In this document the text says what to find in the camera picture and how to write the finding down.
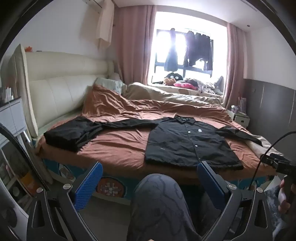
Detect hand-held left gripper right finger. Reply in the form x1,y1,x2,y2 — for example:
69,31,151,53
197,161,274,241

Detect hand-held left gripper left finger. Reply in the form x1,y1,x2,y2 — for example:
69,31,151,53
26,161,103,241

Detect black button shirt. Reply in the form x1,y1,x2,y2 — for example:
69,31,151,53
97,115,264,171

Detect folded black clothes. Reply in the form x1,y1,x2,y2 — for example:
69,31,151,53
43,116,109,153

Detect person's right hand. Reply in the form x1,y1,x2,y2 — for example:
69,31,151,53
277,179,296,214

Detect bed with rust-brown sheet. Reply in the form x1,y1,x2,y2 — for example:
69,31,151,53
38,83,278,183

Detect person's leg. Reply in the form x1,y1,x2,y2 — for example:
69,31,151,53
126,173,202,241

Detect white nightstand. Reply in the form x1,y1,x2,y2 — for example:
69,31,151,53
227,109,250,127

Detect pink books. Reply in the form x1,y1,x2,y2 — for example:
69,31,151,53
238,97,247,114

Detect cream leather bed headboard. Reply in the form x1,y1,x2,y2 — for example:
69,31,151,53
11,44,115,139

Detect pink plush toy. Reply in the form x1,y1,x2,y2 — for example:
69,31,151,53
174,81,197,89

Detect white shelf unit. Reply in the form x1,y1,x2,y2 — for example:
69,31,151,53
0,87,31,149

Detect pale printed pillow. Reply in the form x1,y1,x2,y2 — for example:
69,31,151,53
95,77,127,95

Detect beige duvet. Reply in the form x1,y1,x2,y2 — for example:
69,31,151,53
122,82,226,107

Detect pink curtain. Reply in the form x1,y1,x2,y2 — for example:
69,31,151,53
221,23,245,110
113,5,156,85

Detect black plush toy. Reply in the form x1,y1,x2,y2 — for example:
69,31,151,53
164,72,185,82

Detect hanging dark blue garment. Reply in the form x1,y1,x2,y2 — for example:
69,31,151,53
164,28,179,71

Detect hanging black garments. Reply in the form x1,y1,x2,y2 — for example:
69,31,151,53
184,30,213,71

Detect hanging cream cloth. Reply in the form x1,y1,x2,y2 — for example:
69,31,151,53
96,0,115,48

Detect window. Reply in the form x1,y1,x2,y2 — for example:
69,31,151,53
148,10,229,87

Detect white air conditioner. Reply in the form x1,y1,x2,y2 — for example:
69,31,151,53
82,0,104,8

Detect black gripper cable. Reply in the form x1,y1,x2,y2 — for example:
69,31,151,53
251,131,296,191
0,122,55,192

